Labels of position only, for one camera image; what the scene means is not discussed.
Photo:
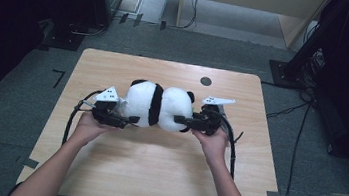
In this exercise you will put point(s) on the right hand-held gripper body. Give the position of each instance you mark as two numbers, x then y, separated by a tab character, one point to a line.
208	122

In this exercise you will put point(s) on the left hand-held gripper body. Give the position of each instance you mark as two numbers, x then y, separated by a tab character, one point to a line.
106	113

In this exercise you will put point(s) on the grey knitted sock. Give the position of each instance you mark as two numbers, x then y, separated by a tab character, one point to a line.
122	105

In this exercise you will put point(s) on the panda plush toy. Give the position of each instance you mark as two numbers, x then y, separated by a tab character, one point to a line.
140	102

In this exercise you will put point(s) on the person's left hand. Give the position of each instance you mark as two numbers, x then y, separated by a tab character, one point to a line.
88	129

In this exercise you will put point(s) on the person's right hand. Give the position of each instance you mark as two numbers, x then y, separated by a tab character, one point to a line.
215	148

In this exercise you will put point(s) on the dark round table grommet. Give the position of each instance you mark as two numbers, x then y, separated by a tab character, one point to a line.
205	81

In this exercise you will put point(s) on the black metal stand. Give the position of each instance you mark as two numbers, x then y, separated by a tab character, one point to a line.
282	74

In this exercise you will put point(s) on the grey tape strip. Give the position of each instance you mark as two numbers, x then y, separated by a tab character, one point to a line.
273	195
30	163

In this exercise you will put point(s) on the black chair armrest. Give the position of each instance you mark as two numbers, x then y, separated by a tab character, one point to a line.
13	192

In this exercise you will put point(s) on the black floor base plate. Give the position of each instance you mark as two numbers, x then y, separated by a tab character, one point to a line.
65	39

